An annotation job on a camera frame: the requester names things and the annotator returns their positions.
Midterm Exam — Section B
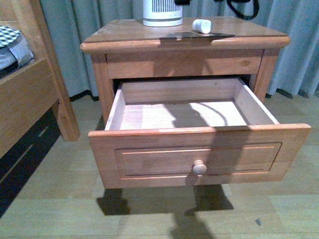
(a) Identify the wooden drawer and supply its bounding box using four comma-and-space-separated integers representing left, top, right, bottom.
88, 78, 311, 188

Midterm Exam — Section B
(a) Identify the checkered grey bedding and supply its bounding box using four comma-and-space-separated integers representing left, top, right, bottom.
0, 25, 34, 71

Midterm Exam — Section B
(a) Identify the wooden nightstand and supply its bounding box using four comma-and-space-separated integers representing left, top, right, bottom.
80, 17, 290, 120

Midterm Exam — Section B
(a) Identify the wooden bed frame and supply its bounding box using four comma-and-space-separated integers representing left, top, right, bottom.
0, 0, 80, 155

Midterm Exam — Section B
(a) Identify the white medicine bottle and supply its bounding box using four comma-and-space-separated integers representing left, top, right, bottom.
192, 19, 212, 34

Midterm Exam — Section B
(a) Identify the black cable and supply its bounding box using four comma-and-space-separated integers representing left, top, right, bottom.
214, 0, 260, 20

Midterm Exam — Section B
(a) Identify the white cylindrical air purifier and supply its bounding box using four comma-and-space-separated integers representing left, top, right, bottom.
143, 0, 182, 27

